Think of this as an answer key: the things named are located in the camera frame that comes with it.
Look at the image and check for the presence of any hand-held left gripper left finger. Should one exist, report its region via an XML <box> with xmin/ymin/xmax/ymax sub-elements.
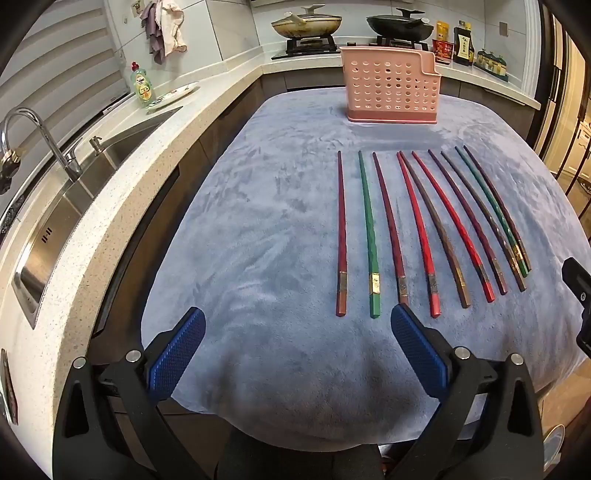
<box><xmin>53</xmin><ymin>307</ymin><xmax>206</xmax><ymax>480</ymax></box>

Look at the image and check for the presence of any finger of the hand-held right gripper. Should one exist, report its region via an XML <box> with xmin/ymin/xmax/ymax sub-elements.
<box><xmin>562</xmin><ymin>257</ymin><xmax>591</xmax><ymax>306</ymax></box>

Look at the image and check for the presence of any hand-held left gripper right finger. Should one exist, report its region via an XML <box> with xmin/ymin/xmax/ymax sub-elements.
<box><xmin>388</xmin><ymin>304</ymin><xmax>546</xmax><ymax>480</ymax></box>

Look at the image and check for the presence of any red chopstick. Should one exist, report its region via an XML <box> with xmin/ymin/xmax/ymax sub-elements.
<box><xmin>411</xmin><ymin>150</ymin><xmax>496</xmax><ymax>304</ymax></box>
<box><xmin>396</xmin><ymin>151</ymin><xmax>441</xmax><ymax>319</ymax></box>

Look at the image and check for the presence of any group of colored chopsticks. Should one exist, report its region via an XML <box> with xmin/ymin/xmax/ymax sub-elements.
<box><xmin>335</xmin><ymin>145</ymin><xmax>533</xmax><ymax>319</ymax></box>

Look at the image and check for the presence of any pink perforated utensil basket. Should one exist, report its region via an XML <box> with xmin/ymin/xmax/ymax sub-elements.
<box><xmin>340</xmin><ymin>45</ymin><xmax>443</xmax><ymax>125</ymax></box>

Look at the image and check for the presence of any glass door black lattice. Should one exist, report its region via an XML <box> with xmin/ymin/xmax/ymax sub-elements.
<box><xmin>539</xmin><ymin>0</ymin><xmax>591</xmax><ymax>222</ymax></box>

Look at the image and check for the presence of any stainless steel sink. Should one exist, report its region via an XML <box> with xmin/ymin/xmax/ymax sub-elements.
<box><xmin>11</xmin><ymin>106</ymin><xmax>184</xmax><ymax>329</ymax></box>

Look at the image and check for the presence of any blue-grey plush cloth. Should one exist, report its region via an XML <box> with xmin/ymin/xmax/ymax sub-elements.
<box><xmin>141</xmin><ymin>88</ymin><xmax>591</xmax><ymax>453</ymax></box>

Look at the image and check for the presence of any rack of spice jars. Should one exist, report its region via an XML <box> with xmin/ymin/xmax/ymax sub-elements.
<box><xmin>475</xmin><ymin>48</ymin><xmax>510</xmax><ymax>78</ymax></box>

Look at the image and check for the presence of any dark soy sauce bottle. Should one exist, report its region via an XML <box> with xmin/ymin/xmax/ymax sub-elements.
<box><xmin>452</xmin><ymin>21</ymin><xmax>476</xmax><ymax>66</ymax></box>

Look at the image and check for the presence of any chrome kitchen faucet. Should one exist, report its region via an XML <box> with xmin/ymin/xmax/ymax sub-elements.
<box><xmin>0</xmin><ymin>107</ymin><xmax>84</xmax><ymax>195</ymax></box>

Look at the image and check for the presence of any patterned ceramic plate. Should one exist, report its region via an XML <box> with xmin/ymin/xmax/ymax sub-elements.
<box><xmin>146</xmin><ymin>82</ymin><xmax>201</xmax><ymax>111</ymax></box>

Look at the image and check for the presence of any red seasoning container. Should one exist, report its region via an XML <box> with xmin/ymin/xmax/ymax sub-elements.
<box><xmin>433</xmin><ymin>38</ymin><xmax>456</xmax><ymax>64</ymax></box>

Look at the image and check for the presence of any green dish soap bottle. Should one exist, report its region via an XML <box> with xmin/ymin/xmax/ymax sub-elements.
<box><xmin>130</xmin><ymin>61</ymin><xmax>157</xmax><ymax>110</ymax></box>

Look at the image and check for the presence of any black wok with lid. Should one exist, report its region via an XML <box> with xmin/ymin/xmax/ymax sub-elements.
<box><xmin>366</xmin><ymin>8</ymin><xmax>435</xmax><ymax>40</ymax></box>

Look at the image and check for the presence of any black gas stove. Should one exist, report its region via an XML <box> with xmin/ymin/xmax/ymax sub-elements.
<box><xmin>271</xmin><ymin>36</ymin><xmax>439</xmax><ymax>61</ymax></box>

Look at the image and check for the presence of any white window blind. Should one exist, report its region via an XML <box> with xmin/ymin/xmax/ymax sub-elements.
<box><xmin>0</xmin><ymin>0</ymin><xmax>133</xmax><ymax>204</ymax></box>

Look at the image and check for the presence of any white pink hanging cloth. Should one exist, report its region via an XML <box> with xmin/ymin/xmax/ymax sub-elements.
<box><xmin>154</xmin><ymin>0</ymin><xmax>188</xmax><ymax>56</ymax></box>

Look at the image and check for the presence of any purple hanging cloth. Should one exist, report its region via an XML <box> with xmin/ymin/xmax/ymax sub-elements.
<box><xmin>140</xmin><ymin>2</ymin><xmax>165</xmax><ymax>65</ymax></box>

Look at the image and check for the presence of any beige wok with lid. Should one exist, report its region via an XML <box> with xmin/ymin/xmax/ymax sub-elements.
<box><xmin>271</xmin><ymin>4</ymin><xmax>343</xmax><ymax>39</ymax></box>

